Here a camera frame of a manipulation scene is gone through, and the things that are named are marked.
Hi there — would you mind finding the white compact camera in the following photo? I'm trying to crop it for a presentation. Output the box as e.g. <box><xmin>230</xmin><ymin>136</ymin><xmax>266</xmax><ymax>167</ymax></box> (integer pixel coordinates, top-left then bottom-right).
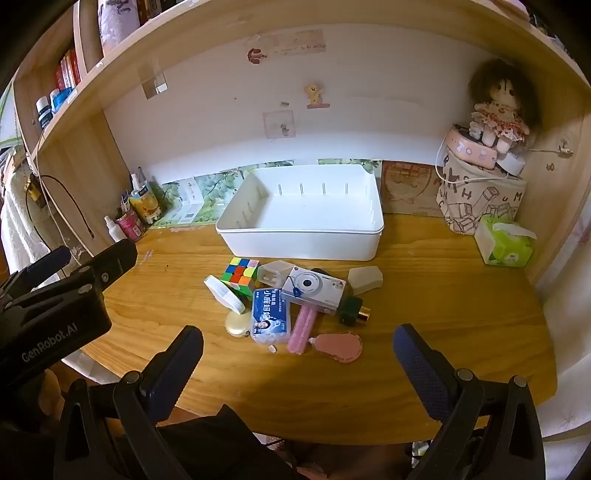
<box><xmin>281</xmin><ymin>265</ymin><xmax>347</xmax><ymax>317</ymax></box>

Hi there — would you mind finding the yellow pony wall sticker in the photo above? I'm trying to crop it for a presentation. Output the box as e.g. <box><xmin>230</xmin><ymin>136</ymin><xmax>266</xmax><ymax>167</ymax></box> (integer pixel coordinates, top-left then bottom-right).
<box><xmin>303</xmin><ymin>82</ymin><xmax>331</xmax><ymax>110</ymax></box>

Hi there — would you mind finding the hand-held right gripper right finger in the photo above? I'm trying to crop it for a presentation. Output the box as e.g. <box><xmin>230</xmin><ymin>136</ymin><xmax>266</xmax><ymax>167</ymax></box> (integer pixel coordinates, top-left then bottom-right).
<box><xmin>392</xmin><ymin>323</ymin><xmax>548</xmax><ymax>480</ymax></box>

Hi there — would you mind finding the pink patterned roll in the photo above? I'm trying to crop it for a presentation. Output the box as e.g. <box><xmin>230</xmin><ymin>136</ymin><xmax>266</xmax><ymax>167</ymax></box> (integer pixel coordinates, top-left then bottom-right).
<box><xmin>97</xmin><ymin>0</ymin><xmax>141</xmax><ymax>56</ymax></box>

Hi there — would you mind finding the pink spotted box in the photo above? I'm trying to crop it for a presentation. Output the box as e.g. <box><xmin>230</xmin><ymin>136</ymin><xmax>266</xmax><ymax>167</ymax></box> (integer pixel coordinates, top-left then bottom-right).
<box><xmin>445</xmin><ymin>124</ymin><xmax>499</xmax><ymax>169</ymax></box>

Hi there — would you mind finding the black cable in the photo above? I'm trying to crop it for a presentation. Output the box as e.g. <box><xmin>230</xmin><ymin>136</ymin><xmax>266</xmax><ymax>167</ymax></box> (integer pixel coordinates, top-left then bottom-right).
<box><xmin>25</xmin><ymin>174</ymin><xmax>95</xmax><ymax>241</ymax></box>

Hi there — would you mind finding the white plastic storage bin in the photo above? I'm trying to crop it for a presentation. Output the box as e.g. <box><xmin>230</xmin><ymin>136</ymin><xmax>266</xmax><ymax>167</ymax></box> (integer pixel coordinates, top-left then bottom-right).
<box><xmin>215</xmin><ymin>164</ymin><xmax>385</xmax><ymax>260</ymax></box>

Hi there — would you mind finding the row of dark books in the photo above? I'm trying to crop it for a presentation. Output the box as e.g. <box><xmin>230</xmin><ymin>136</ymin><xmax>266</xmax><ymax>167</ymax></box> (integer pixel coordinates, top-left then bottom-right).
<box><xmin>136</xmin><ymin>0</ymin><xmax>185</xmax><ymax>24</ymax></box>

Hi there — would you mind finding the white cable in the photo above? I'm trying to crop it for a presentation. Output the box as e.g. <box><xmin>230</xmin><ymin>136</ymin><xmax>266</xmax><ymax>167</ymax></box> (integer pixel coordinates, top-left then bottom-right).
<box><xmin>435</xmin><ymin>136</ymin><xmax>506</xmax><ymax>188</ymax></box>

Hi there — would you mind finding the green tissue box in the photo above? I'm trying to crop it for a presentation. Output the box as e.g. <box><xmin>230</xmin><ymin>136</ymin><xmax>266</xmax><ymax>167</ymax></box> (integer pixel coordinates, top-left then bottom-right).
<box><xmin>475</xmin><ymin>215</ymin><xmax>537</xmax><ymax>268</ymax></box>

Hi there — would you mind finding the pink square wall sticker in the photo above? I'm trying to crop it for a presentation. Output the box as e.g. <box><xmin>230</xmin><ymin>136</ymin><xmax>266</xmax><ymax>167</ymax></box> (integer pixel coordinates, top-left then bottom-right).
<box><xmin>263</xmin><ymin>110</ymin><xmax>295</xmax><ymax>139</ymax></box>

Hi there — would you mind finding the paper wall note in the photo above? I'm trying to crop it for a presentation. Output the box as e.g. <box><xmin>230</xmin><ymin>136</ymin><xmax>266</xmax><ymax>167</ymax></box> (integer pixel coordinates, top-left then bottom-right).
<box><xmin>252</xmin><ymin>30</ymin><xmax>326</xmax><ymax>54</ymax></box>

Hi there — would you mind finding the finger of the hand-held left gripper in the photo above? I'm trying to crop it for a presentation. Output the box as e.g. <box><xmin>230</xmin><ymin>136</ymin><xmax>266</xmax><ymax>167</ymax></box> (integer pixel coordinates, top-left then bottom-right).
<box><xmin>69</xmin><ymin>239</ymin><xmax>138</xmax><ymax>294</ymax></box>
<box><xmin>0</xmin><ymin>247</ymin><xmax>72</xmax><ymax>305</ymax></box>

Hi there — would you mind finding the leaf print paper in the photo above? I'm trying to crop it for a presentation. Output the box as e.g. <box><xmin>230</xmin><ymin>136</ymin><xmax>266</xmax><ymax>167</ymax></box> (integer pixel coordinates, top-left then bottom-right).
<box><xmin>152</xmin><ymin>159</ymin><xmax>384</xmax><ymax>229</ymax></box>

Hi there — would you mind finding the wooden desk hutch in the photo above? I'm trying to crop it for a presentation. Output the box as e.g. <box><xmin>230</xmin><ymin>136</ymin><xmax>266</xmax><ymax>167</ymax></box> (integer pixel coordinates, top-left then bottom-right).
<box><xmin>9</xmin><ymin>0</ymin><xmax>591</xmax><ymax>287</ymax></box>

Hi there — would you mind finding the white round container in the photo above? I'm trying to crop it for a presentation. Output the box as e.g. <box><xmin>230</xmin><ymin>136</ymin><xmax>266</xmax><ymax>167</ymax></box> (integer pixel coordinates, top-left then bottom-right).
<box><xmin>204</xmin><ymin>275</ymin><xmax>246</xmax><ymax>315</ymax></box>

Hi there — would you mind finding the gold round compact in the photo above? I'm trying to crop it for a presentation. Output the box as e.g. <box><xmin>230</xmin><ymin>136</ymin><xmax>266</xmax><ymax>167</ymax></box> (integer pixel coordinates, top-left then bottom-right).
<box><xmin>225</xmin><ymin>311</ymin><xmax>254</xmax><ymax>341</ymax></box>

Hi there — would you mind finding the green perfume bottle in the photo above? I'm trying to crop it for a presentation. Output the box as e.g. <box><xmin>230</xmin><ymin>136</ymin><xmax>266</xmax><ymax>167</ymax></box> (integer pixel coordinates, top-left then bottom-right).
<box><xmin>337</xmin><ymin>296</ymin><xmax>371</xmax><ymax>328</ymax></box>

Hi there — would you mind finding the white spray bottle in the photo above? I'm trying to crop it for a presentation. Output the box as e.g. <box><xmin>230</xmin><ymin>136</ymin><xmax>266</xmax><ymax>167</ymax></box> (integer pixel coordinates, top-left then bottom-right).
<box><xmin>103</xmin><ymin>215</ymin><xmax>126</xmax><ymax>243</ymax></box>

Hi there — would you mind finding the dark cloth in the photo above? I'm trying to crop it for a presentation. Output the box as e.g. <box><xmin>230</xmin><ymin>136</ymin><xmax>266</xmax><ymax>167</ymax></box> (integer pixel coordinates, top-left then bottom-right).
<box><xmin>152</xmin><ymin>404</ymin><xmax>416</xmax><ymax>480</ymax></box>

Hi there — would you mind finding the clear acrylic block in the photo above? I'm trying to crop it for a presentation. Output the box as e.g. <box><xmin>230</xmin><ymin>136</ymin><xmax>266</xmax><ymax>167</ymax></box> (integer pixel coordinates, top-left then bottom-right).
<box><xmin>257</xmin><ymin>260</ymin><xmax>294</xmax><ymax>288</ymax></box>

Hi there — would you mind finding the brown illustrated card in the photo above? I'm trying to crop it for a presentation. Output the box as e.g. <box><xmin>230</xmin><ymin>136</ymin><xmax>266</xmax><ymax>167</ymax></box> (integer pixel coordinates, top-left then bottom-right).
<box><xmin>381</xmin><ymin>161</ymin><xmax>446</xmax><ymax>217</ymax></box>

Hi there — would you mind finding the blue floss pick box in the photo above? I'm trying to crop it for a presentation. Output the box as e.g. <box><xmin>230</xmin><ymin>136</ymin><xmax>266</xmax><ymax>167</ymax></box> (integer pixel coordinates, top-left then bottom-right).
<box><xmin>250</xmin><ymin>287</ymin><xmax>293</xmax><ymax>346</ymax></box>

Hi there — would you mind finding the pink comb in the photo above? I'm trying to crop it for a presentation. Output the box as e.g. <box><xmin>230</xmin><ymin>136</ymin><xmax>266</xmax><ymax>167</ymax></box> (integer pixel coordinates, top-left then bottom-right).
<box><xmin>287</xmin><ymin>305</ymin><xmax>319</xmax><ymax>355</ymax></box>

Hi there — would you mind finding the colourful puzzle cube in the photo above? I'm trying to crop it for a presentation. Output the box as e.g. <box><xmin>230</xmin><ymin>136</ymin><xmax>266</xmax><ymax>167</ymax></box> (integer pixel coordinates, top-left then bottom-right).
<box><xmin>220</xmin><ymin>257</ymin><xmax>259</xmax><ymax>298</ymax></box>

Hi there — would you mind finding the printed canvas bag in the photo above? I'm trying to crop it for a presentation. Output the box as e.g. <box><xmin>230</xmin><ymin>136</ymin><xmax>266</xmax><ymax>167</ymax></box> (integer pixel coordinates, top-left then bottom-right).
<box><xmin>436</xmin><ymin>154</ymin><xmax>528</xmax><ymax>235</ymax></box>

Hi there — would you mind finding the white cardboard box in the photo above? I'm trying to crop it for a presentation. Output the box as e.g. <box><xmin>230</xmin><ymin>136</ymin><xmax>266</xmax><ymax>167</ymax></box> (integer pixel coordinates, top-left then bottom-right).
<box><xmin>171</xmin><ymin>178</ymin><xmax>205</xmax><ymax>224</ymax></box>

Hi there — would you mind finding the brown haired doll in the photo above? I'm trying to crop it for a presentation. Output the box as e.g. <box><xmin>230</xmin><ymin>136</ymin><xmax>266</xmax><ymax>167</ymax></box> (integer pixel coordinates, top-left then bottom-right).
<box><xmin>467</xmin><ymin>59</ymin><xmax>541</xmax><ymax>155</ymax></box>

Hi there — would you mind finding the white lace curtain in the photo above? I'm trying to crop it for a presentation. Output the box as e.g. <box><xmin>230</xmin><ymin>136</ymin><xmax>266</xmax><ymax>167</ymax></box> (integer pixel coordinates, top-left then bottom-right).
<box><xmin>0</xmin><ymin>152</ymin><xmax>98</xmax><ymax>287</ymax></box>

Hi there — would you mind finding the white round charger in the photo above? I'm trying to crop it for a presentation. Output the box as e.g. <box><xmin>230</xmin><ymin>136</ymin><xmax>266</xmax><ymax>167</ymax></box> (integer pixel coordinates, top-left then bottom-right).
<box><xmin>496</xmin><ymin>154</ymin><xmax>527</xmax><ymax>178</ymax></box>

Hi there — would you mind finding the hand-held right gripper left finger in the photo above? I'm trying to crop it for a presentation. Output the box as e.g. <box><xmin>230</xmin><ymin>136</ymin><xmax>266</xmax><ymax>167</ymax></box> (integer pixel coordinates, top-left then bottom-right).
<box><xmin>53</xmin><ymin>325</ymin><xmax>205</xmax><ymax>480</ymax></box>

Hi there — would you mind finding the row of red books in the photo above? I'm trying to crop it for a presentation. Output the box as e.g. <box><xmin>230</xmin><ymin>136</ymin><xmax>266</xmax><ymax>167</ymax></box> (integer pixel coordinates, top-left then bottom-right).
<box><xmin>54</xmin><ymin>48</ymin><xmax>88</xmax><ymax>90</ymax></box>

